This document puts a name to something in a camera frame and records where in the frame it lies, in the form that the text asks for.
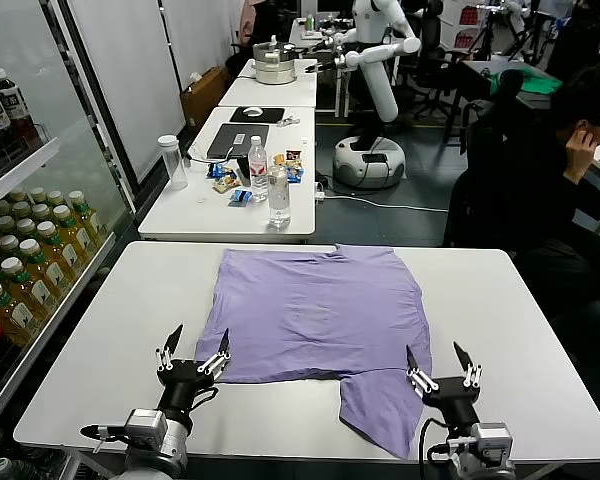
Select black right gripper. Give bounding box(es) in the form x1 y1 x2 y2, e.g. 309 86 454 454
405 341 483 429

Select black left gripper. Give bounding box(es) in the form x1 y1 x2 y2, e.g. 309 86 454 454
154 323 232 413

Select purple t-shirt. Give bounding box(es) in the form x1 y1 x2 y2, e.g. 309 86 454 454
194 243 434 460

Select person in black clothes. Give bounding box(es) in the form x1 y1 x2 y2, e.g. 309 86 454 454
444 63 600 324

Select white rectangular table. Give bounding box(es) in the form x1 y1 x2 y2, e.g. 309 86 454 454
217 57 319 109
137 105 318 241

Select clear bottle with plain label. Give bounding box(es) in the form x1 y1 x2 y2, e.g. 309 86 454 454
266 164 292 230

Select water bottle with red label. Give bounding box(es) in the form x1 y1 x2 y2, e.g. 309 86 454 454
248 134 270 202

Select bottle with green white cap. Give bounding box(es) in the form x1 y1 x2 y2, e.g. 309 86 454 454
0 456 44 480

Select closed dark laptop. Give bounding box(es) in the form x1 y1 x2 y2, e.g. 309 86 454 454
206 122 271 159

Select black mouse pad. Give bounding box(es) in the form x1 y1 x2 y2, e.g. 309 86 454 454
228 106 286 124

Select glass door drinks cabinet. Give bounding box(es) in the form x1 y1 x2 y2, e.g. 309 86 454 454
0 0 142 444

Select brown cardboard box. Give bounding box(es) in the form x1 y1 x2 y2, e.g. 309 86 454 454
180 65 232 133

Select white wheeled humanoid robot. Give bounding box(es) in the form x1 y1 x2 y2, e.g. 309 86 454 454
304 0 423 189

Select cream steamer pot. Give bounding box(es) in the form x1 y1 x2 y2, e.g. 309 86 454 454
252 36 298 86

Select green cloth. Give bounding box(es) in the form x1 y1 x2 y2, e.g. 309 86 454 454
517 66 565 97

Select pink garment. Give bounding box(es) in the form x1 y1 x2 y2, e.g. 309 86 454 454
241 0 260 47

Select red and white boxes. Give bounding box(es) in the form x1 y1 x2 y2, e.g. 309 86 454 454
451 0 487 50

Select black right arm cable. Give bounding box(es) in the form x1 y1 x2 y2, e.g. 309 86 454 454
416 417 474 480

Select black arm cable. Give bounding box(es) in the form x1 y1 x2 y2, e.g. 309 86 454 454
78 423 131 455
416 417 474 480

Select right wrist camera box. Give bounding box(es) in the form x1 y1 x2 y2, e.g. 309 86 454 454
468 422 512 457

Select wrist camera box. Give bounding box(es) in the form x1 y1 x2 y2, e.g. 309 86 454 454
468 422 512 457
123 408 169 447

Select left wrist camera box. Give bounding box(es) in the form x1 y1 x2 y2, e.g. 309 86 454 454
123 408 169 447

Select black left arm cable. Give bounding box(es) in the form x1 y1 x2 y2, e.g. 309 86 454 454
78 423 131 455

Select white floor cable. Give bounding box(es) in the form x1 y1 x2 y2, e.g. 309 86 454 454
324 192 449 214

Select white laptop cable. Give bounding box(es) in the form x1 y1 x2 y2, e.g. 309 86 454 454
181 143 217 165

